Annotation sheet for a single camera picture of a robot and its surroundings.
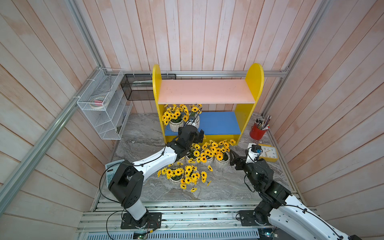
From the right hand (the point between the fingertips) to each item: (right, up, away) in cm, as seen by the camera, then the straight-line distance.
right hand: (237, 149), depth 75 cm
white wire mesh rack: (-68, +14, +3) cm, 69 cm away
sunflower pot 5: (-21, +21, +10) cm, 31 cm away
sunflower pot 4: (-32, +18, +9) cm, 38 cm away
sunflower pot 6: (-23, -13, -2) cm, 27 cm away
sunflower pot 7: (-32, -13, 0) cm, 34 cm away
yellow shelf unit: (-8, +13, +18) cm, 24 cm away
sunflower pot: (-6, -5, +5) cm, 9 cm away
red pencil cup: (+23, +10, +24) cm, 35 cm away
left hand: (-22, +10, +10) cm, 26 cm away
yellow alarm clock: (+28, -5, +20) cm, 35 cm away
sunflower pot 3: (-22, -3, +9) cm, 24 cm away
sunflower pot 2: (-13, -1, +6) cm, 15 cm away
